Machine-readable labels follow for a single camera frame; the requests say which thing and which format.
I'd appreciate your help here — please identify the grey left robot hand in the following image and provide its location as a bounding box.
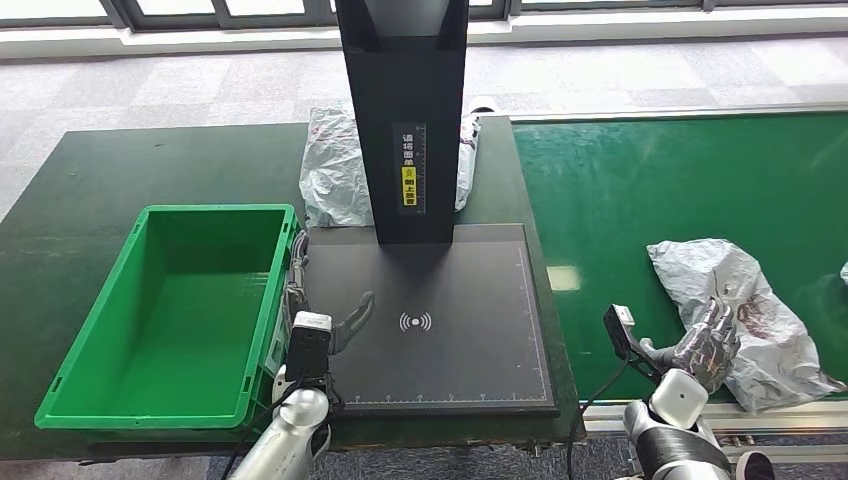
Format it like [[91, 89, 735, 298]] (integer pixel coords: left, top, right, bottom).
[[284, 230, 377, 393]]

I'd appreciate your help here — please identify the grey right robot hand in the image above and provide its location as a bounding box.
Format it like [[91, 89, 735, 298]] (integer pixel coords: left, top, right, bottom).
[[639, 296, 742, 396]]

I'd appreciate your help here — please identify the grey parcel bag dark print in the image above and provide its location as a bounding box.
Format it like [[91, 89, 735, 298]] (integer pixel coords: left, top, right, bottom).
[[646, 237, 847, 416]]

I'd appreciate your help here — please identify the green conveyor belt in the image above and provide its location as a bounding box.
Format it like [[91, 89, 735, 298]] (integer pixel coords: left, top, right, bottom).
[[511, 112, 848, 403]]

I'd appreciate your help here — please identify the black inbound scanner machine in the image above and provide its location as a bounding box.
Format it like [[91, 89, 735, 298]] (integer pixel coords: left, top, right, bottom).
[[303, 0, 560, 418]]

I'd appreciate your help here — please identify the pale crate label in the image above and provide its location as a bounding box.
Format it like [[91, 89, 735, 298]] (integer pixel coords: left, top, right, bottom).
[[263, 311, 293, 380]]

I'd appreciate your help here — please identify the white round object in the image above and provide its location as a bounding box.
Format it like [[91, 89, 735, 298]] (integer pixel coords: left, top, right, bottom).
[[733, 450, 775, 480]]

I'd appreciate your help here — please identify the green plastic crate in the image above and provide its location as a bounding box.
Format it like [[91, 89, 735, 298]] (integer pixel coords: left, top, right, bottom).
[[34, 203, 301, 433]]

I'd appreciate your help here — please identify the yellow and white column label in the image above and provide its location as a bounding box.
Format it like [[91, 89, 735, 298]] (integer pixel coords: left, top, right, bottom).
[[392, 122, 429, 217]]

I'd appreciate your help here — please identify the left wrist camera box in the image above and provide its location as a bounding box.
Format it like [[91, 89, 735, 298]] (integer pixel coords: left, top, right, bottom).
[[285, 311, 333, 384]]

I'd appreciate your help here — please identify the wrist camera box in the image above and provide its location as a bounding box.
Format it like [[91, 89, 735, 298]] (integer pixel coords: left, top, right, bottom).
[[285, 311, 333, 384], [602, 303, 665, 387]]

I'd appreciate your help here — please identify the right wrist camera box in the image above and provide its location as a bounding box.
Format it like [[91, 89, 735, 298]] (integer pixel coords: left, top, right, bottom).
[[602, 303, 665, 387]]

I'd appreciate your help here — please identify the aluminium conveyor frame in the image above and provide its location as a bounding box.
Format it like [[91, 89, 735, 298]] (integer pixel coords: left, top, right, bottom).
[[506, 101, 848, 473]]

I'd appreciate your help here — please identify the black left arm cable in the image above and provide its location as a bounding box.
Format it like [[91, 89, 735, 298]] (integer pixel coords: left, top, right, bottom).
[[219, 376, 301, 480]]

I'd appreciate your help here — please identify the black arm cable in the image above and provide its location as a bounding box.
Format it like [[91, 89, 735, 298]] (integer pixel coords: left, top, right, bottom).
[[219, 376, 301, 480], [565, 359, 632, 480]]

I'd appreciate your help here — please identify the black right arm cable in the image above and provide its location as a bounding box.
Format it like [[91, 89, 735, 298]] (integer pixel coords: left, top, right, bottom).
[[565, 359, 632, 480]]

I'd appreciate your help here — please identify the dark window frame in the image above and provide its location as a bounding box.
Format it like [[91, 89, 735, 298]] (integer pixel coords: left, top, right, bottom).
[[0, 0, 848, 33]]

